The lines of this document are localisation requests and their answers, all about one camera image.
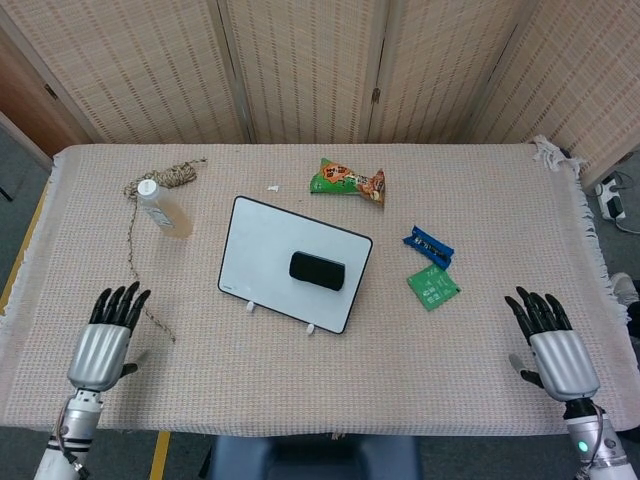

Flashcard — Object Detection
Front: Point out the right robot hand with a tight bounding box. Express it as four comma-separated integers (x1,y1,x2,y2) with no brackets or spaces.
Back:
503,285,601,402

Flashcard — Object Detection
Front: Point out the beige waffle tablecloth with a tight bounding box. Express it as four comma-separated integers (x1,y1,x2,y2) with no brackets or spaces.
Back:
0,134,640,440

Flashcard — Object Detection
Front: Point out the black whiteboard eraser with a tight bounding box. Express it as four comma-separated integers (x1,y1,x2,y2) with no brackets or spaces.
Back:
288,250,347,292

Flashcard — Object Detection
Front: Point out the woven folding screen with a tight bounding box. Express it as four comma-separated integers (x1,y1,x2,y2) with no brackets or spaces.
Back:
0,0,640,176

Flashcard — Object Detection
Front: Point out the white plastic board stand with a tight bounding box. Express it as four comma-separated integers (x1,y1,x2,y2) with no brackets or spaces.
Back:
244,300,317,336

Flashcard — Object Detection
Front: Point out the green square sachet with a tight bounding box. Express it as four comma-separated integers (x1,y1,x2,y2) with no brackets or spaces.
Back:
406,263,463,312

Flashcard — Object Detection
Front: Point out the clear bottle with white cap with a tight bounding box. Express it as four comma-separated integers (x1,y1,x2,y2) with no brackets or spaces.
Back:
136,179,195,240

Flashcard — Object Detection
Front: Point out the white power strip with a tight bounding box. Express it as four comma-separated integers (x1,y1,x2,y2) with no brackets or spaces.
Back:
595,175,628,221

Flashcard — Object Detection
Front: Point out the small white whiteboard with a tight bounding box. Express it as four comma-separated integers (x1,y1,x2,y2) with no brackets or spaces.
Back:
217,195,374,336

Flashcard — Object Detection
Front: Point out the brown twisted twine rope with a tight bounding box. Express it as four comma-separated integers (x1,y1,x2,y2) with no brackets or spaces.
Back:
122,157,209,344

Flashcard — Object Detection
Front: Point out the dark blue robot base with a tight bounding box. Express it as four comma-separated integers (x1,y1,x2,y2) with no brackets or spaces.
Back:
198,433,424,480

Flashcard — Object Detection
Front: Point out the blue snack wrapper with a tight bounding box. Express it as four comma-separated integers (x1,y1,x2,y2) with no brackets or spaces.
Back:
401,225,457,272

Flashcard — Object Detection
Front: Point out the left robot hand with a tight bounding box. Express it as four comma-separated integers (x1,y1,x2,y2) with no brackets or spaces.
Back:
66,280,152,393

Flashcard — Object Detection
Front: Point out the green orange snack bag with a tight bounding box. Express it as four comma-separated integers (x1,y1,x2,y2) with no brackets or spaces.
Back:
308,157,387,212

